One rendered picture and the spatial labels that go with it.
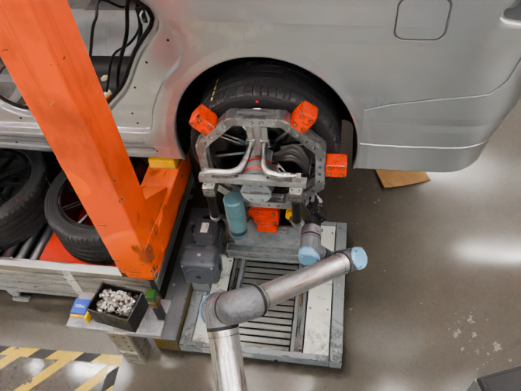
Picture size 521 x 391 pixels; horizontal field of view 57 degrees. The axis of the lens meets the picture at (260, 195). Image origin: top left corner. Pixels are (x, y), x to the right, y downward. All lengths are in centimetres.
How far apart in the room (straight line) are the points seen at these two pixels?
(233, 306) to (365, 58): 98
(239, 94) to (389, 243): 138
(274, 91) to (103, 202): 76
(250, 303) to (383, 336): 108
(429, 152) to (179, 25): 112
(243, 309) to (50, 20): 103
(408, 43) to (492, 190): 167
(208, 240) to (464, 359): 136
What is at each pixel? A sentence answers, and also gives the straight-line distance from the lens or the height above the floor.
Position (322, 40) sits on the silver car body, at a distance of 179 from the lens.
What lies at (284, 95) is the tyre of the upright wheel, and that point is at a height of 116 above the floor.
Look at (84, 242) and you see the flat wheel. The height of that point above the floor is 48.
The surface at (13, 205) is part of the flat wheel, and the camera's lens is 280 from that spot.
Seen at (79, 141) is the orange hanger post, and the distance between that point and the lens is 161.
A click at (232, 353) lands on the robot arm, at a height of 71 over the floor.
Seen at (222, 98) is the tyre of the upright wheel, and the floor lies 114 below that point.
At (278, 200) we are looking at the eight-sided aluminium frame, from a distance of 224.
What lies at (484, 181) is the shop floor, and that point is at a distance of 333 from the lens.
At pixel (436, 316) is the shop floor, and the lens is 269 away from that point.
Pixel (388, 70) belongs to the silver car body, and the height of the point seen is 127.
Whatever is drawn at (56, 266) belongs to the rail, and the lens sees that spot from 259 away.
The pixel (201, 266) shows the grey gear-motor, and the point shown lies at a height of 39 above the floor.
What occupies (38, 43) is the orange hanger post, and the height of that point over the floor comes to 169.
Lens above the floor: 233
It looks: 49 degrees down
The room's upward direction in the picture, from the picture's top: 7 degrees counter-clockwise
